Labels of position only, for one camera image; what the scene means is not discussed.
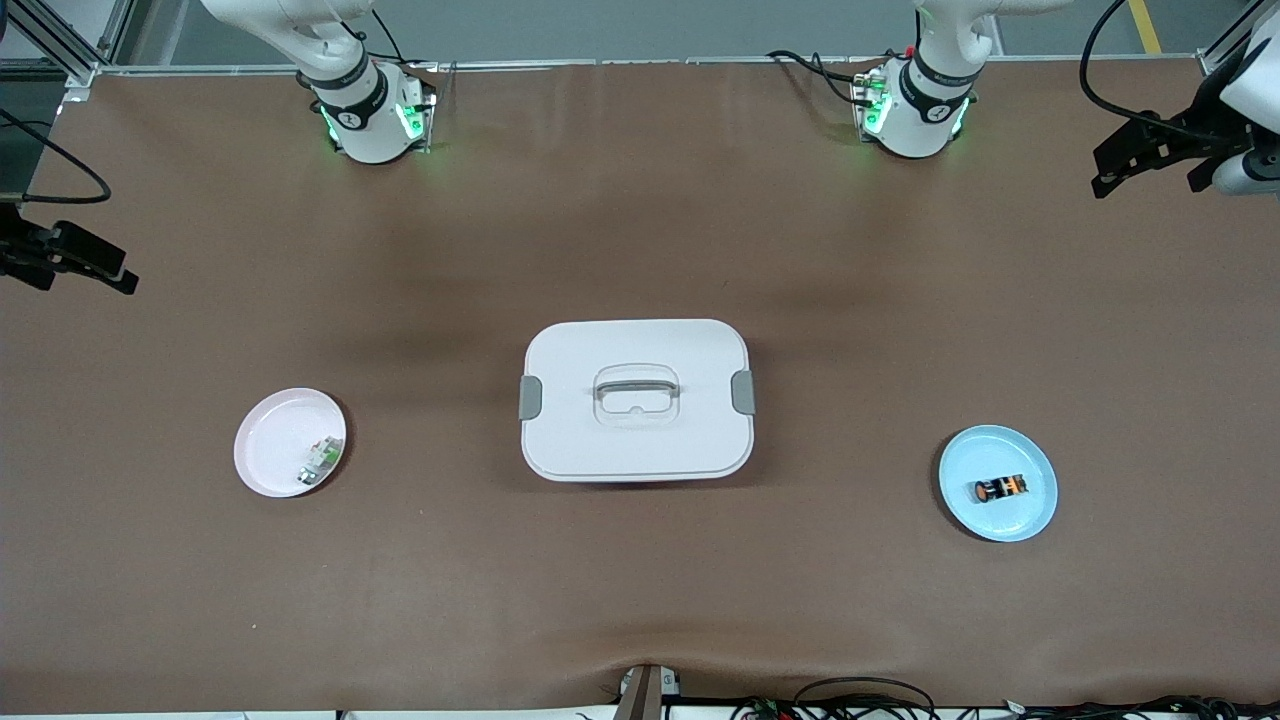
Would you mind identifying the white lidded storage box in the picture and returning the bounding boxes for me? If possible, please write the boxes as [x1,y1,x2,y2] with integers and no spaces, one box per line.
[518,318,757,484]

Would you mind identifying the pink round plate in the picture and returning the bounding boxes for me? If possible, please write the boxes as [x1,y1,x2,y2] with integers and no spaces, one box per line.
[233,387,348,499]

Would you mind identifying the light blue round plate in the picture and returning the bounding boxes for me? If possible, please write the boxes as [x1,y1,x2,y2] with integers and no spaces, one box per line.
[937,424,1059,544]

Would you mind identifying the aluminium frame profile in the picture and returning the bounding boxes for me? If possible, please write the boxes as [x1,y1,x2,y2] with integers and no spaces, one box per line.
[1195,0,1280,79]
[0,0,136,91]

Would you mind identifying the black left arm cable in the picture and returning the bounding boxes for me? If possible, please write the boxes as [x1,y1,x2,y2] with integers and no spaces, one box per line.
[1080,0,1251,141]

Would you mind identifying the green white switch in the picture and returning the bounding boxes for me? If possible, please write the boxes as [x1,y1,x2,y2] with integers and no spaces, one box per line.
[297,437,345,488]

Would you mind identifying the black arm base cables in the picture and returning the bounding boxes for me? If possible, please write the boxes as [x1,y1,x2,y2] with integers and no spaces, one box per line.
[372,8,441,73]
[766,48,881,109]

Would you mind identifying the silver table edge rail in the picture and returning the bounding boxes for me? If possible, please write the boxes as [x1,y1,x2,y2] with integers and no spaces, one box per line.
[95,52,1201,79]

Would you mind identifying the black cable bundle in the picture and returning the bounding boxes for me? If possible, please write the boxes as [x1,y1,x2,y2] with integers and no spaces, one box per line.
[1000,695,1280,720]

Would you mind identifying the grey box lid handle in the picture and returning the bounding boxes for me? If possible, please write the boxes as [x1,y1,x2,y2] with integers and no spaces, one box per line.
[593,365,682,427]

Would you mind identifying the black cable loop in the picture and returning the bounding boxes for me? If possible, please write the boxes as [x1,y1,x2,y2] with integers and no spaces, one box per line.
[793,677,938,720]

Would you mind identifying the brown camera mount post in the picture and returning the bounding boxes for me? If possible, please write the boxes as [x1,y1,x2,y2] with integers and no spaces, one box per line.
[615,663,683,720]

